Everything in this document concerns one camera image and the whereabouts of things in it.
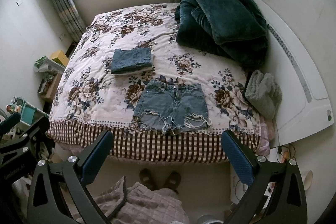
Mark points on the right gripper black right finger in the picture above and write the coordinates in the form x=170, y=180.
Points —
x=274, y=189

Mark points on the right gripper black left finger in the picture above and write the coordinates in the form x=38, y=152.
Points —
x=46, y=202

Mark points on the distressed blue denim shorts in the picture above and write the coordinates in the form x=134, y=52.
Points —
x=172, y=108

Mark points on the teal plastic basket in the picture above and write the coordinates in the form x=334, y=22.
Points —
x=29, y=113

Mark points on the cluttered side shelf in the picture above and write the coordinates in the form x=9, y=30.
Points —
x=51, y=72

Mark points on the floral quilt bed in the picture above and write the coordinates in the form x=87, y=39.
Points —
x=90, y=98

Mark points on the left black shoe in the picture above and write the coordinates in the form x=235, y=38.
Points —
x=147, y=179

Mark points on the black shoe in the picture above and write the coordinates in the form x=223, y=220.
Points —
x=173, y=181
x=147, y=179

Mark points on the yellow box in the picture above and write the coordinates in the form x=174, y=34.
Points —
x=60, y=58

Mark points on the white curved headboard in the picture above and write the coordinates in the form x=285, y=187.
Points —
x=305, y=108

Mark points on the right black shoe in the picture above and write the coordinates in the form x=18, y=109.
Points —
x=173, y=181

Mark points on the folded blue denim stack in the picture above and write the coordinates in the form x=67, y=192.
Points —
x=129, y=61

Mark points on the dark green plush blanket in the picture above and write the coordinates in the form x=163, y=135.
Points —
x=234, y=29

